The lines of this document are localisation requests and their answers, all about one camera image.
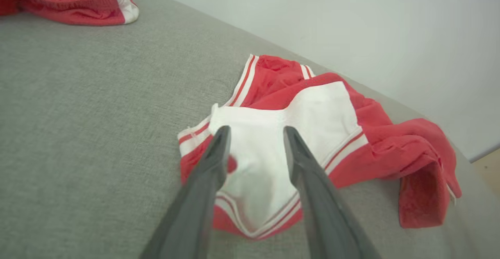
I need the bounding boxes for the red shorts with white trim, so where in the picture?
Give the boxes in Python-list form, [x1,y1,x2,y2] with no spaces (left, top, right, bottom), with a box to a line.
[0,0,139,26]

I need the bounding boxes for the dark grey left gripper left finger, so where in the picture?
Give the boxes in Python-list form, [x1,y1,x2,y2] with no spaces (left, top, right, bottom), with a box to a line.
[140,125,231,259]

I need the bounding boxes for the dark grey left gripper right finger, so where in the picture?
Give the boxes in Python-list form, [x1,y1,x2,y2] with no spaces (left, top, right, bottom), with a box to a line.
[284,126,381,259]

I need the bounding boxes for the red white sports t-shirt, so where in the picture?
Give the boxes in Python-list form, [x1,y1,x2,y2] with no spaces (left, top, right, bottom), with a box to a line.
[178,54,462,241]

